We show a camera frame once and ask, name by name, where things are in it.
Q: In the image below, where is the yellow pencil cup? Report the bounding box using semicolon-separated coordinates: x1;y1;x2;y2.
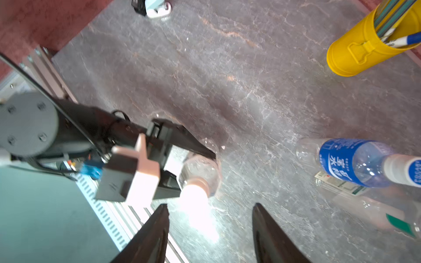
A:
327;1;421;77

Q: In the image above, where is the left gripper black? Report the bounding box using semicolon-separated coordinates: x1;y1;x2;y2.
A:
108;118;217;201

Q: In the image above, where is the aluminium mounting rail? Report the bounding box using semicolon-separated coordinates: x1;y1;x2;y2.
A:
21;46;188;263

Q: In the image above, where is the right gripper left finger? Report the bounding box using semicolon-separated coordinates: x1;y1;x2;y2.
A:
112;204;169;263

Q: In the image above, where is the clear bottle blue label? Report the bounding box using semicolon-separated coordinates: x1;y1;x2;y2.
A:
296;138;399;188

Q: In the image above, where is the small white bottle cap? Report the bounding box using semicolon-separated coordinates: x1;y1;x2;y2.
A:
180;184;219;243

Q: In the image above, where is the grey small stapler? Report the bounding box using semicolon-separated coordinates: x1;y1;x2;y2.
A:
145;0;172;19

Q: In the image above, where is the perforated cable tray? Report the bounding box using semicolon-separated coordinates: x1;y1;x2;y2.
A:
75;174;129;252

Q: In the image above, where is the blue marker pen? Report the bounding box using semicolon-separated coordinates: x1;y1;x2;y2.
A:
385;32;421;48

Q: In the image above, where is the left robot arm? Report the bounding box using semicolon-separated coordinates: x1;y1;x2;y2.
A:
1;55;221;207

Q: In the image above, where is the small clear bottle white label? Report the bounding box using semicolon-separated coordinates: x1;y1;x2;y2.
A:
178;153;223;199

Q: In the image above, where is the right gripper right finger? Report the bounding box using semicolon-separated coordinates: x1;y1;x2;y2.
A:
252;203;310;263

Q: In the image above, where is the black stapler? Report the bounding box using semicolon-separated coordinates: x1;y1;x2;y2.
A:
131;0;147;16

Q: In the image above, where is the blue white bottle cap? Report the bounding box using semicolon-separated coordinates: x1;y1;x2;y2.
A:
383;154;421;187

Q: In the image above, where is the clear bottle green label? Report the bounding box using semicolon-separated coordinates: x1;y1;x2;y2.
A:
314;172;421;239

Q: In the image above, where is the pencils bundle in cup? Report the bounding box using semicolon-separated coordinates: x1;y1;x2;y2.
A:
374;0;417;39

